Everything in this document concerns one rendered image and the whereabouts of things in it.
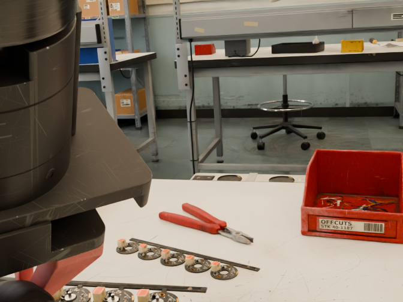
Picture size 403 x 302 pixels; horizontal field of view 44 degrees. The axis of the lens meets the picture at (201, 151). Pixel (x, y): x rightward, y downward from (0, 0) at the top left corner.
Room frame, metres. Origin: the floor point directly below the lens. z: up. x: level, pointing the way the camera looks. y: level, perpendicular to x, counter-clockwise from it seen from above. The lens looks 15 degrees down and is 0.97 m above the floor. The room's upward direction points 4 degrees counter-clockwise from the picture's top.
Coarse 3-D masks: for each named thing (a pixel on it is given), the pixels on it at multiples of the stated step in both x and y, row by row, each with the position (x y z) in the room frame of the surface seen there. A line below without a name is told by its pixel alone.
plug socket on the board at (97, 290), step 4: (96, 288) 0.27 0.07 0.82; (100, 288) 0.27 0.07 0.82; (104, 288) 0.27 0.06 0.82; (92, 292) 0.26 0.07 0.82; (96, 292) 0.26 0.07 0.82; (100, 292) 0.26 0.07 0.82; (104, 292) 0.27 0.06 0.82; (96, 296) 0.26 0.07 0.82; (100, 296) 0.26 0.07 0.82; (104, 296) 0.27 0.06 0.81; (96, 300) 0.26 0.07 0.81; (100, 300) 0.26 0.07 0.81; (104, 300) 0.26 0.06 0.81
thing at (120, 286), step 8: (72, 280) 0.29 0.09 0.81; (120, 288) 0.28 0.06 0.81; (128, 288) 0.28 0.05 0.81; (136, 288) 0.28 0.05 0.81; (144, 288) 0.28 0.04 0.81; (152, 288) 0.27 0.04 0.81; (160, 288) 0.27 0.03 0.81; (168, 288) 0.27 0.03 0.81; (176, 288) 0.27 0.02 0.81; (184, 288) 0.27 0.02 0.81; (192, 288) 0.27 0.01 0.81; (200, 288) 0.27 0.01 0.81
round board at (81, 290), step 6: (72, 288) 0.28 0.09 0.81; (78, 288) 0.28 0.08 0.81; (84, 288) 0.28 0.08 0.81; (66, 294) 0.27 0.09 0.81; (78, 294) 0.27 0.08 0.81; (84, 294) 0.27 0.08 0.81; (90, 294) 0.27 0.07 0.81; (60, 300) 0.27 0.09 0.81; (78, 300) 0.27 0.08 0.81; (84, 300) 0.27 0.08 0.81
